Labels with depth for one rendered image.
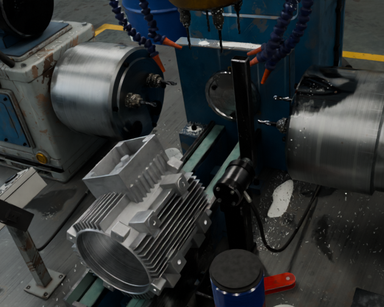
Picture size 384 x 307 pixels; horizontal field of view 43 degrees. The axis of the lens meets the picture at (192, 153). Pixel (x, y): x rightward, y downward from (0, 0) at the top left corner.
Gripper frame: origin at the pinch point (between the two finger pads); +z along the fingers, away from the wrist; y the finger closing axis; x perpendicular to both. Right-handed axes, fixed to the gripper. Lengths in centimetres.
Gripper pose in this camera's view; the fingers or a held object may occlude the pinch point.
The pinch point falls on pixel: (11, 215)
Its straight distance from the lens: 76.6
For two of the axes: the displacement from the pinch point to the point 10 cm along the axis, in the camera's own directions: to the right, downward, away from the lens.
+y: -8.7, -2.1, 4.4
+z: 3.4, 3.9, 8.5
